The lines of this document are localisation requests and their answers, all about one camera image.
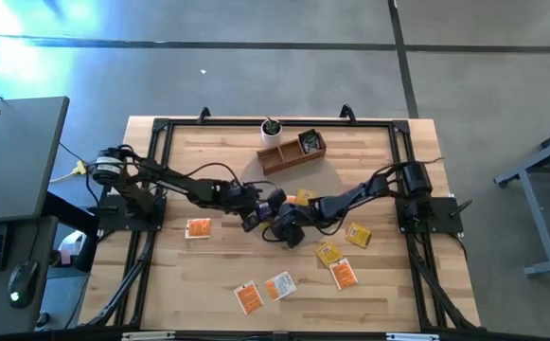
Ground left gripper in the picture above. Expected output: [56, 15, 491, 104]
[229, 182, 289, 235]

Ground dark blue tea packet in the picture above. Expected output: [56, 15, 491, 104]
[257, 201, 275, 222]
[298, 130, 323, 153]

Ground wooden three-compartment tea box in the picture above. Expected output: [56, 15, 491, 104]
[256, 128, 328, 176]

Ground round grey placemat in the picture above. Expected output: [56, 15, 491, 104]
[239, 153, 346, 247]

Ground white pot with succulent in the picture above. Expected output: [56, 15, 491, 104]
[259, 117, 284, 146]

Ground black floor tape strip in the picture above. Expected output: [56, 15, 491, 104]
[0, 35, 550, 53]
[387, 0, 420, 119]

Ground white plastic part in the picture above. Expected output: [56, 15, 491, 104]
[59, 230, 84, 252]

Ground black computer mouse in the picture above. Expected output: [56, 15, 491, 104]
[8, 260, 41, 310]

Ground grey desk top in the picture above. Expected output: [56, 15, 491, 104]
[0, 96, 71, 224]

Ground black metal table frame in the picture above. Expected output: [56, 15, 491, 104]
[78, 117, 482, 332]

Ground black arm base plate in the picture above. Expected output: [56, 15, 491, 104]
[395, 196, 473, 234]
[87, 193, 167, 233]

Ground silver metal bracket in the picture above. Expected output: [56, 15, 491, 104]
[121, 331, 176, 341]
[386, 332, 440, 341]

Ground yellow power cable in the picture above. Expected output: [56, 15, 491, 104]
[49, 159, 89, 185]

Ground black desk bracket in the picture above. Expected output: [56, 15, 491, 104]
[41, 191, 101, 274]

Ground grey metal table frame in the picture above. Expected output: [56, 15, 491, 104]
[493, 120, 550, 278]

